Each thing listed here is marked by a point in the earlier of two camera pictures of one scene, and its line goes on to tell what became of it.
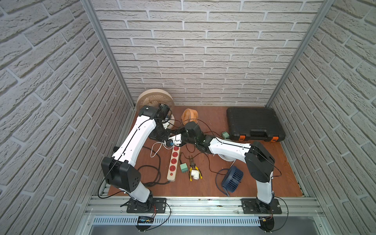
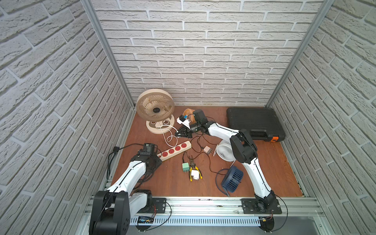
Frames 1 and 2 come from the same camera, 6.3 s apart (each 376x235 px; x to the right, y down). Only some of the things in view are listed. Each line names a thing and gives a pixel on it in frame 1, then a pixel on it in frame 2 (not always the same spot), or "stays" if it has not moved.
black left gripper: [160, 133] -> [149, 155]
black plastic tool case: [254, 124] stays
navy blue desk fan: [232, 179] stays
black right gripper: [182, 130] -> [185, 130]
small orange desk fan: [190, 115] stays
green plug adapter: [184, 168] stays
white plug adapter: [195, 173] stays
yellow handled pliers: [193, 167] stays
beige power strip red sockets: [173, 165] -> [174, 150]
